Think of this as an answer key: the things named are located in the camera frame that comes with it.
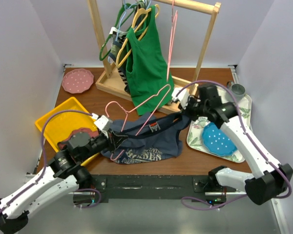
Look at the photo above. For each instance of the blue dotted plate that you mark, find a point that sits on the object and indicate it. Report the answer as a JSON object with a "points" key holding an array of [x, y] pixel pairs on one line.
{"points": [[216, 141]]}

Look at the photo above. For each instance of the green plastic hanger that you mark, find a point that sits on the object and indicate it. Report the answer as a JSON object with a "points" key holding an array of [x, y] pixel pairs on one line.
{"points": [[121, 12]]}

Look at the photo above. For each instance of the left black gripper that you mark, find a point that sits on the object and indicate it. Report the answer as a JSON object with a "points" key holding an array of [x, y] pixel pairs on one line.
{"points": [[117, 139]]}

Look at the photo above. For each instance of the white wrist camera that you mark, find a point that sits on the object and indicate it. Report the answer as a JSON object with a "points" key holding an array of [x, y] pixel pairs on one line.
{"points": [[181, 96], [102, 122]]}

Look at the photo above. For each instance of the light blue plastic hanger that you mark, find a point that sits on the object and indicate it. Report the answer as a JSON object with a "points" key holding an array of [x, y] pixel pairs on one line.
{"points": [[115, 33]]}

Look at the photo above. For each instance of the pink dotted plate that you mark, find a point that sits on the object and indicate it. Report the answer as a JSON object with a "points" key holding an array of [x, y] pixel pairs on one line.
{"points": [[77, 81]]}

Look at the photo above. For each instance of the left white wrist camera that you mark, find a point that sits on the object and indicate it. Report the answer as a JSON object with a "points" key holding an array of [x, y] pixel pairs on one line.
{"points": [[102, 122]]}

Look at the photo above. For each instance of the grey ceramic mug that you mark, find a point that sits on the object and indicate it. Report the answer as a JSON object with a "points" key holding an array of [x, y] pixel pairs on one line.
{"points": [[237, 90]]}

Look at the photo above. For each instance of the yellow plastic bin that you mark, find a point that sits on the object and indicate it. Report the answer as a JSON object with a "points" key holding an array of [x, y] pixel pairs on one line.
{"points": [[69, 116]]}

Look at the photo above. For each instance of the zebra striped garment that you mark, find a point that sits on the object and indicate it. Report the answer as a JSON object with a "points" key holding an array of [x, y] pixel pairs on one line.
{"points": [[123, 75]]}

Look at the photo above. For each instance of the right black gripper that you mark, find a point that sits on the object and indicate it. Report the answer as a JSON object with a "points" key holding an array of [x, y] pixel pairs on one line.
{"points": [[186, 111]]}

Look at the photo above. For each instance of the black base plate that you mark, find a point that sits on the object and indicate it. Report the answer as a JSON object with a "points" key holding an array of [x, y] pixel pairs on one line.
{"points": [[158, 187]]}

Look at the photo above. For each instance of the olive green garment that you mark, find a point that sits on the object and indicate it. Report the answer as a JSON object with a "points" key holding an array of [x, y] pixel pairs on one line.
{"points": [[115, 48]]}

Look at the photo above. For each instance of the green tank top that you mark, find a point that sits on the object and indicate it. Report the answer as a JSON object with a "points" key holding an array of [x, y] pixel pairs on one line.
{"points": [[146, 69]]}

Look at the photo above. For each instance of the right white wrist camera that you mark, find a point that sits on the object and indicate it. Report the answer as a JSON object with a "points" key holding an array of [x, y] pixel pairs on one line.
{"points": [[181, 96]]}

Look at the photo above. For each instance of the blue grey tank top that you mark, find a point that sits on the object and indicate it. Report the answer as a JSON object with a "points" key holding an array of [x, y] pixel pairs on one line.
{"points": [[149, 138]]}

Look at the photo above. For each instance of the red tank top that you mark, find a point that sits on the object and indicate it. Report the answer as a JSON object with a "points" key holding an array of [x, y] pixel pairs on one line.
{"points": [[91, 133]]}

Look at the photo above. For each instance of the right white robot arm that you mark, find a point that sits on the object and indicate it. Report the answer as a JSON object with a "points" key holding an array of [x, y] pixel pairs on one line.
{"points": [[268, 177]]}

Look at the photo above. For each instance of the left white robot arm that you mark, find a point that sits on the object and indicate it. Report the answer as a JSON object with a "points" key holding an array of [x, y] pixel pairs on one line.
{"points": [[63, 174]]}

